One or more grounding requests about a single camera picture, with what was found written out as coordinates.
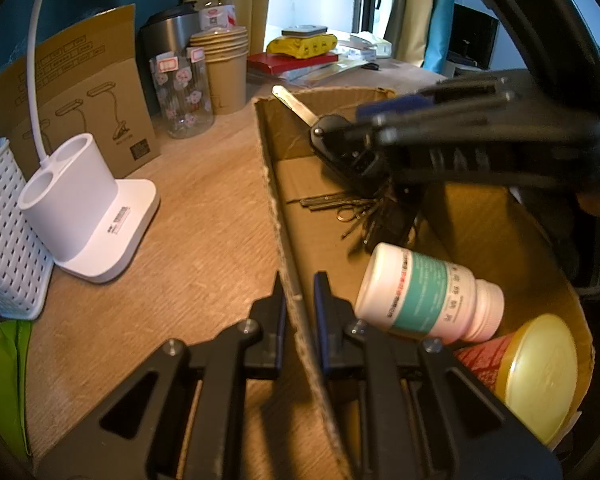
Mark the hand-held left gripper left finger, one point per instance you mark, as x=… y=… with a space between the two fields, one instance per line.
x=279 y=325

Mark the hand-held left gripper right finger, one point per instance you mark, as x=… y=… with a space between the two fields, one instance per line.
x=322 y=325

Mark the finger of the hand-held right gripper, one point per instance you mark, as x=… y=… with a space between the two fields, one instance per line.
x=395 y=107
x=430 y=132

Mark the black car key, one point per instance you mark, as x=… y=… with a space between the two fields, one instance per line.
x=330 y=145

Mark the torn cardboard box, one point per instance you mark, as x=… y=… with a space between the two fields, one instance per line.
x=480 y=220

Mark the white teal-label pill bottle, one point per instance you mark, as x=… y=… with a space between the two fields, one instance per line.
x=420 y=290

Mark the teal curtain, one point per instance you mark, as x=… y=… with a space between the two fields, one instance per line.
x=437 y=35

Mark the silver foil packet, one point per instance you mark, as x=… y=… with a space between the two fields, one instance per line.
x=300 y=76

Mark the black television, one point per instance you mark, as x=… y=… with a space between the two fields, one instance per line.
x=472 y=35

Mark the yellow wipes pack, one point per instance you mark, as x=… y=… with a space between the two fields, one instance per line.
x=300 y=47

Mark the bunch of metal keys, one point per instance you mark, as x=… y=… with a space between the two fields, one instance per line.
x=330 y=201

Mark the grey flat case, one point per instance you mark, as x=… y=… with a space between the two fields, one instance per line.
x=305 y=31

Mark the red book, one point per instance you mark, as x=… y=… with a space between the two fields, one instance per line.
x=280 y=62

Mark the stack of brown paper cups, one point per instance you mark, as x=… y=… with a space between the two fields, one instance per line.
x=225 y=80

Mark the white desk lamp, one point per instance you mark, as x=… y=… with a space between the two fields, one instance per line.
x=95 y=220

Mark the glass jar with stickers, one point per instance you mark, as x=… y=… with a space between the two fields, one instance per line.
x=180 y=105

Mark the red can with yellow lid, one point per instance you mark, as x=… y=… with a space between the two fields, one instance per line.
x=535 y=375

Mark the stainless steel container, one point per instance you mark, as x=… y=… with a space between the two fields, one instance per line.
x=170 y=30

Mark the green packet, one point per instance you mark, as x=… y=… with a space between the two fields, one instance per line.
x=5 y=375

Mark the white plastic basket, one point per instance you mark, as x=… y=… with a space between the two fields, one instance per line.
x=5 y=240

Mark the printed cardboard lamp box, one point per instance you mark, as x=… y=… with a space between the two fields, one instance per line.
x=95 y=70

